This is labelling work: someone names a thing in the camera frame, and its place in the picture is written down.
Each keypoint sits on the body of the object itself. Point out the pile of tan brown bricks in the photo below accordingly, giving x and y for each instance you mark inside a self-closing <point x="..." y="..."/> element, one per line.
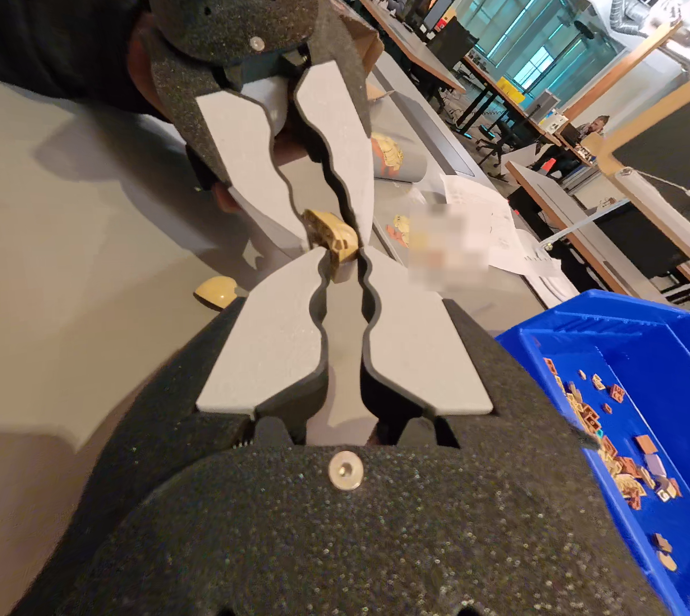
<point x="620" y="454"/>

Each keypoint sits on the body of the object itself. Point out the wooden table with black legs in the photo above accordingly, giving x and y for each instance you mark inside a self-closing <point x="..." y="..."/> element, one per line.
<point x="539" y="125"/>

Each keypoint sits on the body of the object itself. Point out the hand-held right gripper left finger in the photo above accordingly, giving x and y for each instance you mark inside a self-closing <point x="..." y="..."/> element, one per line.
<point x="264" y="352"/>

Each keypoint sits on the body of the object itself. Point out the tan dome brick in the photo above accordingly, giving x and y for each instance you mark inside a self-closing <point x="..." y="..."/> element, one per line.
<point x="215" y="291"/>

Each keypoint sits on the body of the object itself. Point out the grey desk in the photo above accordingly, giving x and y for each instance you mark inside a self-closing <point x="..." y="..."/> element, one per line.
<point x="81" y="249"/>

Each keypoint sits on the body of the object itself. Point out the torn cardboard box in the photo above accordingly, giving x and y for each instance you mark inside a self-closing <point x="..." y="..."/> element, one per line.
<point x="364" y="42"/>

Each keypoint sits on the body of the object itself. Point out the grey top wooden edged table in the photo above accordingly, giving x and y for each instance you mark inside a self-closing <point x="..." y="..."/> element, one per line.
<point x="550" y="190"/>

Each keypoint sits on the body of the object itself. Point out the grey instruction booklet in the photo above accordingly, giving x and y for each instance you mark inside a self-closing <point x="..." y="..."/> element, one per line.
<point x="415" y="166"/>

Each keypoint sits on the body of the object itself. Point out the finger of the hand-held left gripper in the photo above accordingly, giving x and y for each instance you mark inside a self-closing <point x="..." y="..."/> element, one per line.
<point x="345" y="142"/>
<point x="242" y="152"/>

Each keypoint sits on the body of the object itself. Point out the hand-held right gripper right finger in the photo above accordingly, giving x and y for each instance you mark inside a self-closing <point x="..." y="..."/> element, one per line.
<point x="420" y="357"/>

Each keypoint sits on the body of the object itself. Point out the yellow plastic bin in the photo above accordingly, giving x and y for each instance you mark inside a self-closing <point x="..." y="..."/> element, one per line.
<point x="509" y="89"/>

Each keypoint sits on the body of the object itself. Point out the white printed paper bag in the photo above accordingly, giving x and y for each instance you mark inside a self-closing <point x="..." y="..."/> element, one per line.
<point x="501" y="228"/>

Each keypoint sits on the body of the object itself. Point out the blue plastic bin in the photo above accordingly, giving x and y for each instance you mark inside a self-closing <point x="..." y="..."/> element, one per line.
<point x="647" y="357"/>

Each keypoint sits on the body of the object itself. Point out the long wooden edged table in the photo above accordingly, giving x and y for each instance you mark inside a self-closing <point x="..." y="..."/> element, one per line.
<point x="399" y="34"/>

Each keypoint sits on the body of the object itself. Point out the white metal bracket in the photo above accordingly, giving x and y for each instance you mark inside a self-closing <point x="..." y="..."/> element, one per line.
<point x="655" y="196"/>

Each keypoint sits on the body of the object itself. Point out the person's left hand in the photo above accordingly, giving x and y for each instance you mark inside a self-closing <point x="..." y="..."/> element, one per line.
<point x="141" y="72"/>

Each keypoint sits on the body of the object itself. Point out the black computer monitor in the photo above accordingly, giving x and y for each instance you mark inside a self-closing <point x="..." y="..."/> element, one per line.
<point x="453" y="42"/>

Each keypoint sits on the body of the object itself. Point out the tan curved brick assembly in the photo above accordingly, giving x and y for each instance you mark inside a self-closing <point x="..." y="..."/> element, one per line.
<point x="334" y="236"/>

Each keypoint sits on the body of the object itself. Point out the black board with wooden rim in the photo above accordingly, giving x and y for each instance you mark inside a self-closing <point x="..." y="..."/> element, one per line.
<point x="663" y="142"/>

